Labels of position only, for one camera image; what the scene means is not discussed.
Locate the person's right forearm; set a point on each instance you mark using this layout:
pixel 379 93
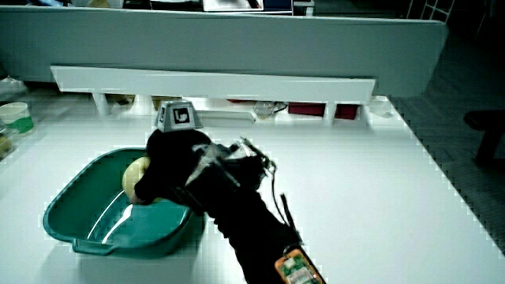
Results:
pixel 252 236

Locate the white flat tray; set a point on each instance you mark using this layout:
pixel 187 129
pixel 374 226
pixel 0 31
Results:
pixel 227 118

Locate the orange circuit board module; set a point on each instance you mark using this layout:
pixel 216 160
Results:
pixel 298 270

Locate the clear plastic object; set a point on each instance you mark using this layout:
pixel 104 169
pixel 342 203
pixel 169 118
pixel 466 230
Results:
pixel 263 109

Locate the grey partition panel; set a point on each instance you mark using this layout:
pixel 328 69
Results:
pixel 236 43

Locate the green plastic basin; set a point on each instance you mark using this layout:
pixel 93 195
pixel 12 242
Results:
pixel 150 230

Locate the black stool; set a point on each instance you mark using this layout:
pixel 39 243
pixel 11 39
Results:
pixel 489 126

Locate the white desk shelf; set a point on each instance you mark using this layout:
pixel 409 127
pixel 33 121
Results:
pixel 197 84

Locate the white and green cup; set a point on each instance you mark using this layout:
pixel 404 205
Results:
pixel 16 116

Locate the white grid rack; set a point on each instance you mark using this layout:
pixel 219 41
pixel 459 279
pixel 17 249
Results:
pixel 432 10

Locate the person's right hand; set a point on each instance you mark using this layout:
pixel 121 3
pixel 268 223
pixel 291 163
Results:
pixel 173 165

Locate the clear plastic container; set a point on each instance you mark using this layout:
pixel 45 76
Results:
pixel 6 144

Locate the dark red box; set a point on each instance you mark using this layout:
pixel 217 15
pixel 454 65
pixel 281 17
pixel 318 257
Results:
pixel 346 112
pixel 307 109

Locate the clear plastic bag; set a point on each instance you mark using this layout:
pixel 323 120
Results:
pixel 10 87

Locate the white framed board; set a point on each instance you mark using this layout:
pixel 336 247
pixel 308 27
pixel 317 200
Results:
pixel 233 4

